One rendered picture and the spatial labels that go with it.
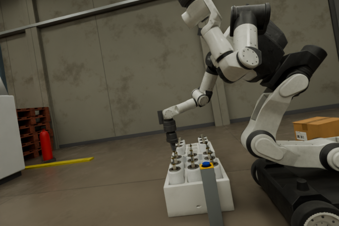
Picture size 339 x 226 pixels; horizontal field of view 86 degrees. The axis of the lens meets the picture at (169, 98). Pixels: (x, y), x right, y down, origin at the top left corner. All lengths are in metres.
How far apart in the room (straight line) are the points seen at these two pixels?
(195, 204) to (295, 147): 0.63
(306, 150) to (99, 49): 4.27
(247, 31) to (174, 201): 0.98
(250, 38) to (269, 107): 0.41
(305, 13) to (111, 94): 4.37
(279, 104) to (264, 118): 0.10
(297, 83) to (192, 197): 0.83
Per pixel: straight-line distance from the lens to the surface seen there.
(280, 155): 1.06
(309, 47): 1.18
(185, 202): 1.25
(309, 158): 1.18
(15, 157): 3.35
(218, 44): 0.68
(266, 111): 1.06
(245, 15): 0.86
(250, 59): 0.67
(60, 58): 5.16
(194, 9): 0.76
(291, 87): 1.06
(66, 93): 5.00
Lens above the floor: 0.69
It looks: level
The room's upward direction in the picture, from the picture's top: 10 degrees counter-clockwise
